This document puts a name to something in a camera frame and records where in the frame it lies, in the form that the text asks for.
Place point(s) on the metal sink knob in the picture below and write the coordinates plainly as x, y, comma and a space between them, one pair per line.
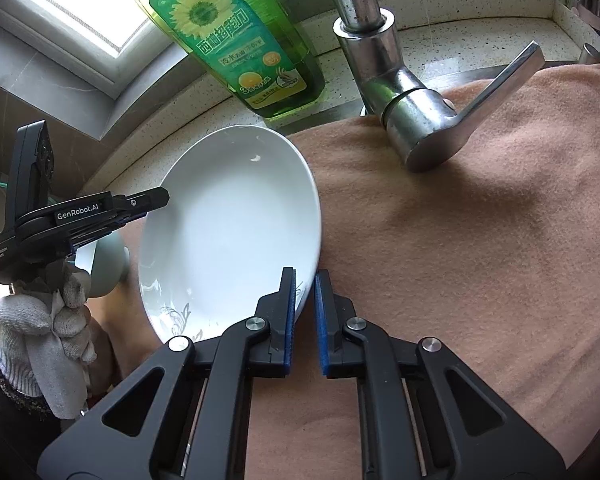
592, 52

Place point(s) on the person's left hand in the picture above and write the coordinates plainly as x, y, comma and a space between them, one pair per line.
55, 320

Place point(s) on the white framed window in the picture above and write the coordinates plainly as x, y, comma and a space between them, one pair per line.
70, 10

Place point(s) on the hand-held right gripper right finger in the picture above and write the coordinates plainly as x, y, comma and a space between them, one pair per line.
322, 340

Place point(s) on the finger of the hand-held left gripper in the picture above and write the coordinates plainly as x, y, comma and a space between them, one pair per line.
105, 234
145, 199

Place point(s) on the green dish soap bottle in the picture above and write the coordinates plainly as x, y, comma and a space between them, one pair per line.
240, 35

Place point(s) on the person's left forearm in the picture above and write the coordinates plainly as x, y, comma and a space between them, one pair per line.
10, 425

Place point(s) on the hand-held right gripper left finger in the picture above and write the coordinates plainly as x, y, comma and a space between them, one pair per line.
289, 340

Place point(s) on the white plate with grey print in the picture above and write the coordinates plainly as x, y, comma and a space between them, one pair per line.
220, 220

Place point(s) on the pink towel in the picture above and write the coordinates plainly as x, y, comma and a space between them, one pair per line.
455, 260

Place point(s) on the chrome kitchen faucet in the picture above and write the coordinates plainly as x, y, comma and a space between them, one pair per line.
390, 85

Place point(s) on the light blue ceramic bowl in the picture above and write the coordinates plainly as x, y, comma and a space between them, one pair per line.
102, 270

